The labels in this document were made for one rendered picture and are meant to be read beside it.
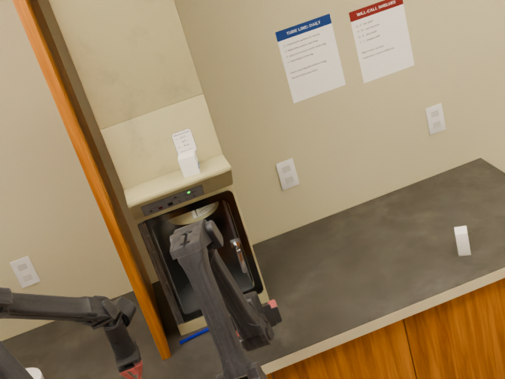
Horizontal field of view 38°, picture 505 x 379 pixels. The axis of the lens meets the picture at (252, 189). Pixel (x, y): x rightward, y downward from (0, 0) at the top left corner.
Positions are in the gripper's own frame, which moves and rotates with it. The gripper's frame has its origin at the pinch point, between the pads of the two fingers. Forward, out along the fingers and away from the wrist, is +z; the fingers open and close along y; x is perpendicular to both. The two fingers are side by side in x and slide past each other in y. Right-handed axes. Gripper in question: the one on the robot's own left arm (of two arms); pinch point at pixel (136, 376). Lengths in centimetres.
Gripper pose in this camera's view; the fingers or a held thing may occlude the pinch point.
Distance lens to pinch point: 218.2
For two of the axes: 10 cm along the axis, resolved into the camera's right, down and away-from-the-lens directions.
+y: -2.7, -3.8, 8.9
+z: 2.7, 8.6, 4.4
